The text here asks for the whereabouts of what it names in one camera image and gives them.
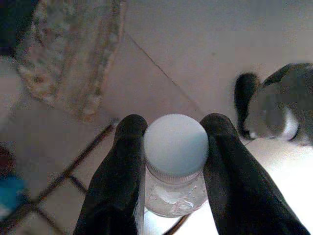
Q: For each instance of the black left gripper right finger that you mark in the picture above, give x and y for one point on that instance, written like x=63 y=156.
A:
x=239 y=191

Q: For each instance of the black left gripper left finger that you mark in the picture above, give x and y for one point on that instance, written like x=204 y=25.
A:
x=115 y=183

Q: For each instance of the clear bottle with white cap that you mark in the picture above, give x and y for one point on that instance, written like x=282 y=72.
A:
x=176 y=144

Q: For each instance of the blue plastic object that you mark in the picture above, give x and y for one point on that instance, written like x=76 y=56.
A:
x=9 y=198

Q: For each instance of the black and white object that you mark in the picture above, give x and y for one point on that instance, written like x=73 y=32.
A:
x=300 y=80

